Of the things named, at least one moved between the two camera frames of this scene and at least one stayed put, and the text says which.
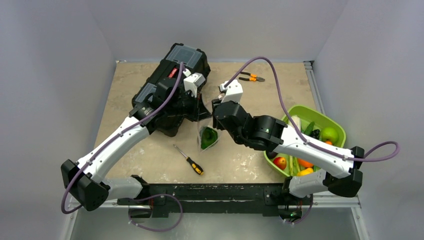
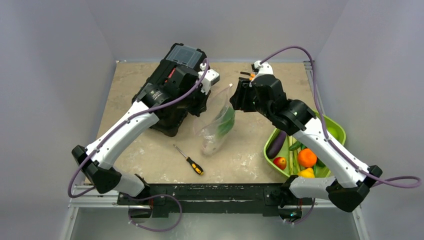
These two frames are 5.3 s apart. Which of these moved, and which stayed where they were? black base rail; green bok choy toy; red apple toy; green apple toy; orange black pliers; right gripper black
Moved: green bok choy toy; right gripper black
Stayed: green apple toy; orange black pliers; black base rail; red apple toy
